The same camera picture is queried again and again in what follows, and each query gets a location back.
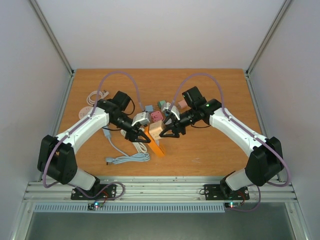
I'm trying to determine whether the pink plug adapter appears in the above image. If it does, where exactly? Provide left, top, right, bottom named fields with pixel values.
left=150, top=111, right=164, bottom=123

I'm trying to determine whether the white power strip cord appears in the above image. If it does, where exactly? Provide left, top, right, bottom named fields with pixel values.
left=86, top=89, right=110, bottom=106

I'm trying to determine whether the grey slotted cable duct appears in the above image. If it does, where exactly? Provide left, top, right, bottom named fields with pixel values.
left=33, top=202, right=225, bottom=214

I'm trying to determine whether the light blue usb charger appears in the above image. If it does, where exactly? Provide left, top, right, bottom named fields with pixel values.
left=145, top=104, right=157, bottom=114

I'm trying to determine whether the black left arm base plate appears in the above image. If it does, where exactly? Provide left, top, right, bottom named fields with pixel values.
left=70, top=183, right=117, bottom=201

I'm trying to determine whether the right controller board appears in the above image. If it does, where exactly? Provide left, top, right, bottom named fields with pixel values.
left=224, top=201, right=244, bottom=209

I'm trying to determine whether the teal plug adapter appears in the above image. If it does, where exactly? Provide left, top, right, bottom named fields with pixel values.
left=164, top=118, right=172, bottom=125

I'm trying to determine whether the left controller board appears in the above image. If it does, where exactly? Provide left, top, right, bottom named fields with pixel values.
left=87, top=202, right=104, bottom=211

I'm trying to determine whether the white cable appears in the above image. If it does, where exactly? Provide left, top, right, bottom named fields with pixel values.
left=120, top=129, right=149, bottom=153

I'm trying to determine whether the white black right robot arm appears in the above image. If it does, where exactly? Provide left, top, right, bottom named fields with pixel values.
left=159, top=86, right=284, bottom=199

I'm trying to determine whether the grey cable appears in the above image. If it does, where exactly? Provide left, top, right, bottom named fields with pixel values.
left=105, top=137, right=151, bottom=167

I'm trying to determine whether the green small plug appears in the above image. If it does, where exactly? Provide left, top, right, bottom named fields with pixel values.
left=157, top=100, right=166, bottom=109

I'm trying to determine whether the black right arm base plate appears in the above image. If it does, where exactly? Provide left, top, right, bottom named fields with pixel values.
left=198, top=184, right=250, bottom=201

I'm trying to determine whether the round beige power strip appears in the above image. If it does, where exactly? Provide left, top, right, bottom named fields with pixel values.
left=78, top=106, right=93, bottom=120

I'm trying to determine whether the orange power strip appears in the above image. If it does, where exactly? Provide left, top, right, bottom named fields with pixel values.
left=144, top=126, right=165, bottom=158

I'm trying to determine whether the controller board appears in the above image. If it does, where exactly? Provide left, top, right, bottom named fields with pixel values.
left=224, top=201, right=244, bottom=209
left=87, top=202, right=104, bottom=211

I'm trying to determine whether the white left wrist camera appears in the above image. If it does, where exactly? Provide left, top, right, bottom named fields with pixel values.
left=131, top=111, right=151, bottom=128

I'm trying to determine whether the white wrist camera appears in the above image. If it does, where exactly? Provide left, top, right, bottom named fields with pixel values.
left=131, top=111, right=151, bottom=128
left=161, top=102, right=181, bottom=120

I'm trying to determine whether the pink small plug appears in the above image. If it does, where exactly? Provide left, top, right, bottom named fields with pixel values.
left=177, top=100, right=188, bottom=110

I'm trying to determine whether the beige cube plug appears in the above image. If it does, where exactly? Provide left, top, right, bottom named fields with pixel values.
left=148, top=120, right=165, bottom=141

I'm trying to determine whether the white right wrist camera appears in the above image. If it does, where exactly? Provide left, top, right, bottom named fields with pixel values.
left=161, top=102, right=181, bottom=120

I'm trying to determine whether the aluminium rail frame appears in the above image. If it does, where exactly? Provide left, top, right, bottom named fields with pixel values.
left=15, top=69, right=311, bottom=240

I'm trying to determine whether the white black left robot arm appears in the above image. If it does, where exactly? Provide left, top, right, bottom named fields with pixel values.
left=37, top=91, right=151, bottom=199

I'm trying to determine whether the grey blue strip base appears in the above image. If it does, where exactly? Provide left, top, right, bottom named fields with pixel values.
left=102, top=127, right=112, bottom=139

